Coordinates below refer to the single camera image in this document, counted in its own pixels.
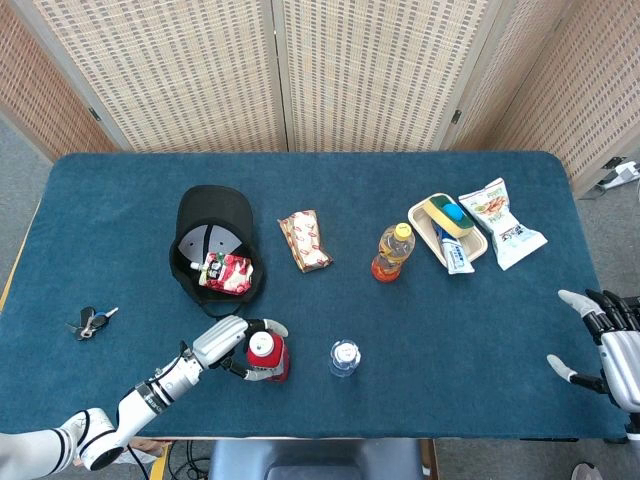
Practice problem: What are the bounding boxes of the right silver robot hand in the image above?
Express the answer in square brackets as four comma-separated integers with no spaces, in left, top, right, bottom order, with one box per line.
[546,288,640,416]

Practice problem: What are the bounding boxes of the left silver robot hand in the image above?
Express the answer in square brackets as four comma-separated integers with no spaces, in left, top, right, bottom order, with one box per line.
[191,314,290,383]

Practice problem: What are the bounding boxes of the red bottle white cap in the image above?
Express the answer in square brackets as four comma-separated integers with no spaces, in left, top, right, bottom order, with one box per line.
[244,330,291,384]

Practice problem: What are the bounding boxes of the orange juice bottle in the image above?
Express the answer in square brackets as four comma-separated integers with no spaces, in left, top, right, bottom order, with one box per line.
[370,222,416,284]

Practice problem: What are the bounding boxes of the clear water bottle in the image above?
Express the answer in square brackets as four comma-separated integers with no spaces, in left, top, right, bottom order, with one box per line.
[328,338,362,379]

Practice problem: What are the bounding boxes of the red drink pouch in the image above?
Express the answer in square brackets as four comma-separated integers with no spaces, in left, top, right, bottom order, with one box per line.
[189,251,255,294]

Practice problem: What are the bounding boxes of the grey sneaker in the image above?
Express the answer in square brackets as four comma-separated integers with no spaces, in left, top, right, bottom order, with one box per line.
[571,462,606,480]

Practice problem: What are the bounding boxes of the brown paper bag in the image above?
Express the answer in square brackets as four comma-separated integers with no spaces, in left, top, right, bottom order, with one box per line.
[124,438,174,459]

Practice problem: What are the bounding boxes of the red white snack packet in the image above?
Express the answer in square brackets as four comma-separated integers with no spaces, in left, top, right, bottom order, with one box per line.
[277,209,334,274]

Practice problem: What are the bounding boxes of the bunch of keys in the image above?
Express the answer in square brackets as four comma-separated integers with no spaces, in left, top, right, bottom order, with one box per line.
[64,305,120,342]

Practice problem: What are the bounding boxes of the black baseball cap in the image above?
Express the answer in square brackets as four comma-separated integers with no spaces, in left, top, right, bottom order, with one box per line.
[167,183,268,319]

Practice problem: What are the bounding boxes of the blue table cloth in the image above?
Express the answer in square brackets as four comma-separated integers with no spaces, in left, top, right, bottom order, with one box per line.
[0,151,640,441]

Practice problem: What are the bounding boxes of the white snack bag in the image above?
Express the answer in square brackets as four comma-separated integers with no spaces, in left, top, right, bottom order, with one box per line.
[458,177,549,272]

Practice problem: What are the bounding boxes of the white power strip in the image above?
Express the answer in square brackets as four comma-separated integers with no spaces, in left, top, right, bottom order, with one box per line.
[597,157,640,190]

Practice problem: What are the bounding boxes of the white blue toothpaste tube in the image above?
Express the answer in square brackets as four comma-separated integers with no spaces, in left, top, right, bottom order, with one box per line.
[432,223,475,276]

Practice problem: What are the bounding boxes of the beige plastic tray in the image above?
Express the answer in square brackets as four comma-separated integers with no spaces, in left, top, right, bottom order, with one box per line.
[407,192,489,266]

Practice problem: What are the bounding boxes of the yellow green sponge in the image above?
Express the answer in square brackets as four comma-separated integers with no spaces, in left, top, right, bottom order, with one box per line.
[422,195,479,239]

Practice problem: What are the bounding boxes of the woven folding screen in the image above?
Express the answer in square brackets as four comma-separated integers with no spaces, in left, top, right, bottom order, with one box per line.
[0,0,640,199]

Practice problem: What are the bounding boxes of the black floor cables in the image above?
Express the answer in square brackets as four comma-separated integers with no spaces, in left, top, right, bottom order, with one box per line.
[164,439,214,480]

